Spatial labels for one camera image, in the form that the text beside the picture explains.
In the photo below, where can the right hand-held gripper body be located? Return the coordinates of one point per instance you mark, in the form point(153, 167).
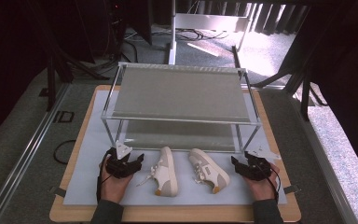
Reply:
point(256, 168)

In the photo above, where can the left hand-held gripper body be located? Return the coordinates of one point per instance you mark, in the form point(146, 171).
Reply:
point(119, 165)

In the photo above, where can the white beige sneaker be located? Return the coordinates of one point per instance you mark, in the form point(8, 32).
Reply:
point(208, 171)
point(165, 174)

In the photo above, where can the metal frame shoe rack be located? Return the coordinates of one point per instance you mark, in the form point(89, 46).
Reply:
point(180, 93)

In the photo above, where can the person's right hand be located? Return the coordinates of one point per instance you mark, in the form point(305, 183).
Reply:
point(262, 188)

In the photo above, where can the person's left hand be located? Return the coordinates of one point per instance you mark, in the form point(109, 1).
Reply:
point(115, 186)

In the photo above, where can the white mat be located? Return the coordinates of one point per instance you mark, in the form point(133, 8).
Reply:
point(84, 174)

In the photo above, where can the black tape tab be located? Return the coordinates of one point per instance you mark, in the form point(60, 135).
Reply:
point(59, 191)
point(292, 188)

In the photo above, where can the wooden board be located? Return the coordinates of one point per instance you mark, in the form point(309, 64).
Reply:
point(74, 213)

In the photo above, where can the black tripod stand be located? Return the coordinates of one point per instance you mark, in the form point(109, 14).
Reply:
point(304, 90)

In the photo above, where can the white floor strip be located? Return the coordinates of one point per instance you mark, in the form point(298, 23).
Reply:
point(202, 49)

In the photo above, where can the white metal stand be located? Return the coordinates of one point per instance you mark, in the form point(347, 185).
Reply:
point(208, 21)

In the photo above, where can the dark curtains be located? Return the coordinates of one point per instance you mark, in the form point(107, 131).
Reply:
point(276, 17)

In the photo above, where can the aluminium rail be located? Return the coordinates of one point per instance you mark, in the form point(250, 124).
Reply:
point(323, 168)
point(21, 161)

